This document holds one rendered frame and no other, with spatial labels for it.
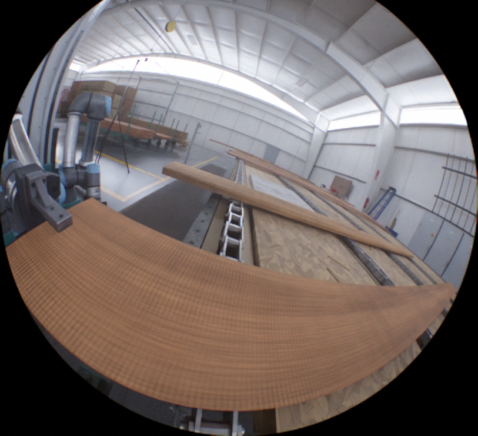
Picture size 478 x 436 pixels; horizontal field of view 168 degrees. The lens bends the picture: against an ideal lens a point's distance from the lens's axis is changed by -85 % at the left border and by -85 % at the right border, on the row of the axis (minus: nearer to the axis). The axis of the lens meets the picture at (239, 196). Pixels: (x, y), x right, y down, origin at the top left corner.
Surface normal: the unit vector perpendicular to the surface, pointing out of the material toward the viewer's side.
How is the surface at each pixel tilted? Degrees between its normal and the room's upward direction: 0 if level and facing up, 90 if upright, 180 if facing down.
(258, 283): 0
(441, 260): 90
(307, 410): 0
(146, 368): 0
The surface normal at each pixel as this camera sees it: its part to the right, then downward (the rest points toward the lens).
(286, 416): 0.36, -0.89
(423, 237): -0.93, -0.36
